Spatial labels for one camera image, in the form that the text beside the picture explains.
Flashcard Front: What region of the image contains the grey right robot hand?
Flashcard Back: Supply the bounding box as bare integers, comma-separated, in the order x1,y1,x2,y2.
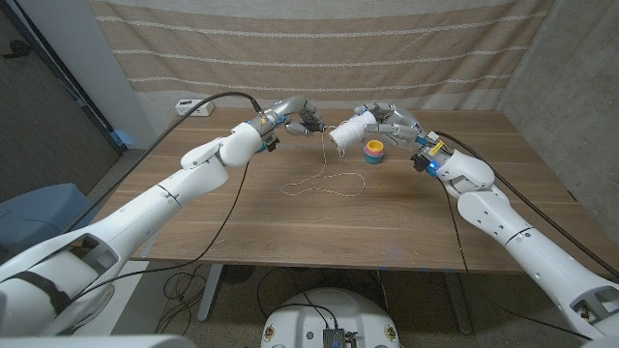
353,101,454,170

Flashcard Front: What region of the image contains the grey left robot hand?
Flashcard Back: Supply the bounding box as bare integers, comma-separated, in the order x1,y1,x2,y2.
260,95,328,138

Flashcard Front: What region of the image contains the white string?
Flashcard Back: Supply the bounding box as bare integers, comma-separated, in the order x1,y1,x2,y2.
280,126,368,199

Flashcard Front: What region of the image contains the white string spool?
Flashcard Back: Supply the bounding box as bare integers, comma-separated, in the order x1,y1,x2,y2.
328,110,379,153

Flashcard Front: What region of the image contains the striped beige backdrop cloth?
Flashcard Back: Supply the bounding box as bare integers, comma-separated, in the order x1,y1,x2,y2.
88,0,557,112

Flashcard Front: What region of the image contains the white power strip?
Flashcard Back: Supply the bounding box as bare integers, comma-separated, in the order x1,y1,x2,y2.
174,99,216,118

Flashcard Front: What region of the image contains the grey table leg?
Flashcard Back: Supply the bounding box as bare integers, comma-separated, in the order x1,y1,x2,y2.
443,273,474,335
196,263,224,324

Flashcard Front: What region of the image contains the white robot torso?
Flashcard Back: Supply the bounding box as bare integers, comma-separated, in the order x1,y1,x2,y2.
260,287,401,348

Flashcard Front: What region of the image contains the dark door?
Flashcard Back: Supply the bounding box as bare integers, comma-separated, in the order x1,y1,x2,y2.
0,9,122,204

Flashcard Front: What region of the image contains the blue upholstered seat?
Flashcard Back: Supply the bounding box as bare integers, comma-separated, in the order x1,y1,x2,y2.
0,182,101,260

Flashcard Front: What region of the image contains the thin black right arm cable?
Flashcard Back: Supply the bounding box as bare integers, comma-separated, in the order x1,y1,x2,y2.
437,178,594,342

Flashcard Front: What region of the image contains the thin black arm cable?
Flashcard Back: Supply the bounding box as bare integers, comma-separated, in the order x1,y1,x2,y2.
67,161,251,304
437,178,594,342

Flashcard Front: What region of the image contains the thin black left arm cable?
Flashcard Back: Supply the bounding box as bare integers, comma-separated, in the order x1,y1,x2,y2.
67,161,251,304

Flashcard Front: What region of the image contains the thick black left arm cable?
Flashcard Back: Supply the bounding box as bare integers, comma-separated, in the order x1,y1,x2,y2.
62,91,265,234

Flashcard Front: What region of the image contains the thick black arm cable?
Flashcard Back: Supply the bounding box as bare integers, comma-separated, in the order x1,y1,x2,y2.
434,130,619,279
62,91,265,234

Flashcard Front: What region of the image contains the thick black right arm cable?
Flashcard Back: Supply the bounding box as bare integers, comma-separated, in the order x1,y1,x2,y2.
434,130,619,279

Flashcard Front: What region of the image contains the black door handle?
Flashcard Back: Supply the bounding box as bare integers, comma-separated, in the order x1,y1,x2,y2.
2,40,33,60

